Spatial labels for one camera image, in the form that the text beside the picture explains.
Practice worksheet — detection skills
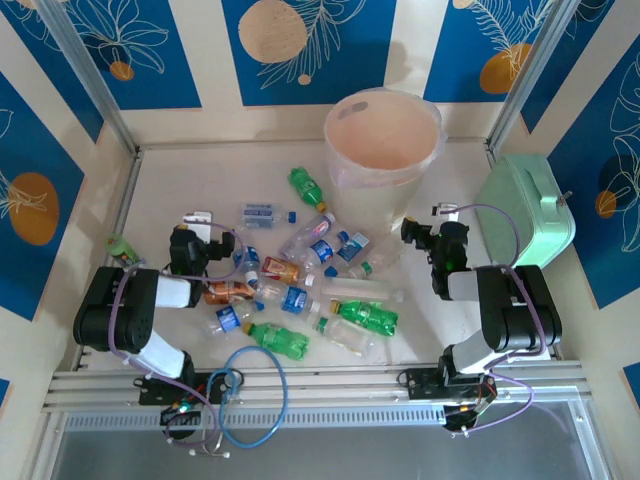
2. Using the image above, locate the left base wire bundle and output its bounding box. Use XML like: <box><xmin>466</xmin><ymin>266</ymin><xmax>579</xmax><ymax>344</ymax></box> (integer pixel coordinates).
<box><xmin>159</xmin><ymin>382</ymin><xmax>211</xmax><ymax>426</ymax></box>

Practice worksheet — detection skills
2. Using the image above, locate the blue-label bottle white cap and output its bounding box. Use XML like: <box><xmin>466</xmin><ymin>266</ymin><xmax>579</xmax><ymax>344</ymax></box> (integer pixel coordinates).
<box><xmin>254</xmin><ymin>282</ymin><xmax>322</xmax><ymax>315</ymax></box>
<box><xmin>232</xmin><ymin>243</ymin><xmax>262</xmax><ymax>289</ymax></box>

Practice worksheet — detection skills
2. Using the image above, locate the green bottle yellow cap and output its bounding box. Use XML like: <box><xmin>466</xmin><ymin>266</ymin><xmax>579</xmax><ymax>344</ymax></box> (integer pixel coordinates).
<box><xmin>242</xmin><ymin>321</ymin><xmax>311</xmax><ymax>361</ymax></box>
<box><xmin>287</xmin><ymin>166</ymin><xmax>329</xmax><ymax>212</ymax></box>

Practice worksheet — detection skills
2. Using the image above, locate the clear bottle pink label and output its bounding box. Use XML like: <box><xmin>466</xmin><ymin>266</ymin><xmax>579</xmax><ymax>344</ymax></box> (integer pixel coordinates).
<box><xmin>279</xmin><ymin>212</ymin><xmax>337</xmax><ymax>261</ymax></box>

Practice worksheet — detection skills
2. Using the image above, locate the grey slotted cable duct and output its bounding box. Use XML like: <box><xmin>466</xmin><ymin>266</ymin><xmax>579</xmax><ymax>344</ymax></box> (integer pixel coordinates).
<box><xmin>62</xmin><ymin>405</ymin><xmax>449</xmax><ymax>432</ymax></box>

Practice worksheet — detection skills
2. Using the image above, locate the blue-label bottle blue cap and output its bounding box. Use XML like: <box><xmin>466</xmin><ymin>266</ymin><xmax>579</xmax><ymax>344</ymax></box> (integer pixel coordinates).
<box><xmin>299</xmin><ymin>229</ymin><xmax>351</xmax><ymax>269</ymax></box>
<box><xmin>202</xmin><ymin>299</ymin><xmax>266</xmax><ymax>339</ymax></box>

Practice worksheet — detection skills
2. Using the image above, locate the brown orange label bottle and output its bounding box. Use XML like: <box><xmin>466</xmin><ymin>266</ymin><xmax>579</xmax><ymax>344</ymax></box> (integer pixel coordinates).
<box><xmin>202</xmin><ymin>279</ymin><xmax>257</xmax><ymax>306</ymax></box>

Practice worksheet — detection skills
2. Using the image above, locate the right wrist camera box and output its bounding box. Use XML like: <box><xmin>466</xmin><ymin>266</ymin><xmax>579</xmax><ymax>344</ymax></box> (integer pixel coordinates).
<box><xmin>432</xmin><ymin>202</ymin><xmax>464</xmax><ymax>224</ymax></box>

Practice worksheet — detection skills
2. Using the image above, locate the long clear bottle white cap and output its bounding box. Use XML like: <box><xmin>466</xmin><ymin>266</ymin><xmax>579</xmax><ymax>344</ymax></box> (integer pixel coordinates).
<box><xmin>319</xmin><ymin>277</ymin><xmax>406</xmax><ymax>304</ymax></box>

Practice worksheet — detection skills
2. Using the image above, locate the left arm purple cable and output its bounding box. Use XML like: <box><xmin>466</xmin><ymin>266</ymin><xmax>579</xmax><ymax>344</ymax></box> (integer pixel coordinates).
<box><xmin>107</xmin><ymin>222</ymin><xmax>246</xmax><ymax>449</ymax></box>

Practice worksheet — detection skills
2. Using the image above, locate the wide aluminium base rail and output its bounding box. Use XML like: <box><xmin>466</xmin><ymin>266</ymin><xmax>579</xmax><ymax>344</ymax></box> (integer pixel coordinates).
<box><xmin>42</xmin><ymin>362</ymin><xmax>594</xmax><ymax>414</ymax></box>

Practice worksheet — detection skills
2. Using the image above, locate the small green-lidded bottle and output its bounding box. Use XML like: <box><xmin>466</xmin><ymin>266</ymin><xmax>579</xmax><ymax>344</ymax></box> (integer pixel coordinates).
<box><xmin>104</xmin><ymin>233</ymin><xmax>141</xmax><ymax>266</ymax></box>

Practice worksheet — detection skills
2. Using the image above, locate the red gold label bottle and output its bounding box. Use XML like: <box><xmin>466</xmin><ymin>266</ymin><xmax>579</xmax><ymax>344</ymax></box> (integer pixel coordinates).
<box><xmin>259</xmin><ymin>255</ymin><xmax>317</xmax><ymax>289</ymax></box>

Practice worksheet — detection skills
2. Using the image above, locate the grey metal panel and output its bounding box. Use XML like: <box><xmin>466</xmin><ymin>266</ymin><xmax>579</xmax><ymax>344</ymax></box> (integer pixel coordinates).
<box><xmin>29</xmin><ymin>399</ymin><xmax>616</xmax><ymax>480</ymax></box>

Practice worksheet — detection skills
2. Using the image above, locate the crushed clear bottle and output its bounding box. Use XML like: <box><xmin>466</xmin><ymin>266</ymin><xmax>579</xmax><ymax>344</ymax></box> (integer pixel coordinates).
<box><xmin>367</xmin><ymin>239</ymin><xmax>406</xmax><ymax>274</ymax></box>

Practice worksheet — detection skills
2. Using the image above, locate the beige plastic bin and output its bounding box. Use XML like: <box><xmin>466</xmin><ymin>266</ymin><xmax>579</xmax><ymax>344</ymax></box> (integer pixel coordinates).
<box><xmin>323</xmin><ymin>88</ymin><xmax>446</xmax><ymax>236</ymax></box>

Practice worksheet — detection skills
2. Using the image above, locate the aluminium frame post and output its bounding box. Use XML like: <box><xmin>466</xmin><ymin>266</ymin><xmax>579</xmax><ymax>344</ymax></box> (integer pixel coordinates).
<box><xmin>487</xmin><ymin>0</ymin><xmax>584</xmax><ymax>151</ymax></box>
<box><xmin>37</xmin><ymin>0</ymin><xmax>139</xmax><ymax>156</ymax></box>

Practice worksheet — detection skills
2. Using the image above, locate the blue stethoscope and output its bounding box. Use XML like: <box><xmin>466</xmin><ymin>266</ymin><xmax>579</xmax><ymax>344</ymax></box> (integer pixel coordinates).
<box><xmin>189</xmin><ymin>344</ymin><xmax>290</xmax><ymax>459</ymax></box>

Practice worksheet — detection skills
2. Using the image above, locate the clear bottle blue cap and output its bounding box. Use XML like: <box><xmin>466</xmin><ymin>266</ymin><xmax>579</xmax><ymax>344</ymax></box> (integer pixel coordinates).
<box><xmin>235</xmin><ymin>201</ymin><xmax>299</xmax><ymax>231</ymax></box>

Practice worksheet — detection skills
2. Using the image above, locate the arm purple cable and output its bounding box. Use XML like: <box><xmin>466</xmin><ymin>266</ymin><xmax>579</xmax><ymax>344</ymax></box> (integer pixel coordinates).
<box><xmin>107</xmin><ymin>222</ymin><xmax>246</xmax><ymax>449</ymax></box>
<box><xmin>442</xmin><ymin>202</ymin><xmax>549</xmax><ymax>436</ymax></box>

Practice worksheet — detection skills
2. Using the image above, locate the base wire bundle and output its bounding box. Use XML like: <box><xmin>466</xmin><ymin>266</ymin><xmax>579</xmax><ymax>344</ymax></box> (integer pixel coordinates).
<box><xmin>159</xmin><ymin>382</ymin><xmax>211</xmax><ymax>426</ymax></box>
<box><xmin>442</xmin><ymin>384</ymin><xmax>501</xmax><ymax>439</ymax></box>

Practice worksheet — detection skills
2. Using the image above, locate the square Fiji water bottle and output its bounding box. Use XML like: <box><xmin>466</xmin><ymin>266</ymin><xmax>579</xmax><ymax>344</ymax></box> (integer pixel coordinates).
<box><xmin>332</xmin><ymin>230</ymin><xmax>371</xmax><ymax>269</ymax></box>

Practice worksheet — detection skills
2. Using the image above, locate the mint green zip case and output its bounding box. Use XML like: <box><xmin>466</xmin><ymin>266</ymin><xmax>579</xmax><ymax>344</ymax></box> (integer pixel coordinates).
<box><xmin>474</xmin><ymin>153</ymin><xmax>577</xmax><ymax>269</ymax></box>

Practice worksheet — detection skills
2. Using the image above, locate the small clear bottle green cap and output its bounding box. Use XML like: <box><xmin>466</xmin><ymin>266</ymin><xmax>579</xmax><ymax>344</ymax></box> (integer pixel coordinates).
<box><xmin>344</xmin><ymin>259</ymin><xmax>376</xmax><ymax>281</ymax></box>

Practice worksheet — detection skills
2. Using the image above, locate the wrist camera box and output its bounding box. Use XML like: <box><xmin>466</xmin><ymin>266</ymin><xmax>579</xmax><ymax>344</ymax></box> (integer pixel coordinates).
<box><xmin>180</xmin><ymin>210</ymin><xmax>215</xmax><ymax>236</ymax></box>
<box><xmin>432</xmin><ymin>202</ymin><xmax>464</xmax><ymax>224</ymax></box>

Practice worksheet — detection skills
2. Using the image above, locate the right base wire bundle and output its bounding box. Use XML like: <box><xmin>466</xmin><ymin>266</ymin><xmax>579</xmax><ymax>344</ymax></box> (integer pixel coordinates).
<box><xmin>442</xmin><ymin>384</ymin><xmax>501</xmax><ymax>439</ymax></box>

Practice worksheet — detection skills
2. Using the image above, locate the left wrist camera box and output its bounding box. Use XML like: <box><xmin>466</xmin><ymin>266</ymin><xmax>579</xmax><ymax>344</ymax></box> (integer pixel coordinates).
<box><xmin>180</xmin><ymin>210</ymin><xmax>215</xmax><ymax>236</ymax></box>

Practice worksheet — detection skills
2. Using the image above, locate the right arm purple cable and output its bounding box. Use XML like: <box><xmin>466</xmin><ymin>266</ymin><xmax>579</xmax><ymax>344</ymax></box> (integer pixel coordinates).
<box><xmin>442</xmin><ymin>202</ymin><xmax>549</xmax><ymax>436</ymax></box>

